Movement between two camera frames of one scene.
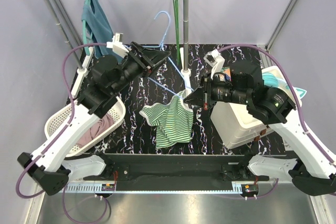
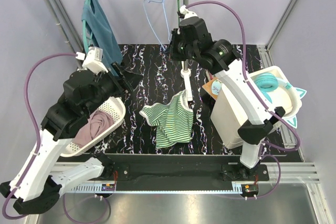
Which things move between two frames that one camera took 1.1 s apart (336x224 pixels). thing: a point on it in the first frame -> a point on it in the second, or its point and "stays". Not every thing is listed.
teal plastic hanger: [87, 38] stays
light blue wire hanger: [162, 45] -> [161, 1]
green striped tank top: [174, 121] stays
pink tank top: [101, 126] stays
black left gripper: [149, 57] -> [122, 85]
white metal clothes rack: [67, 31] stays
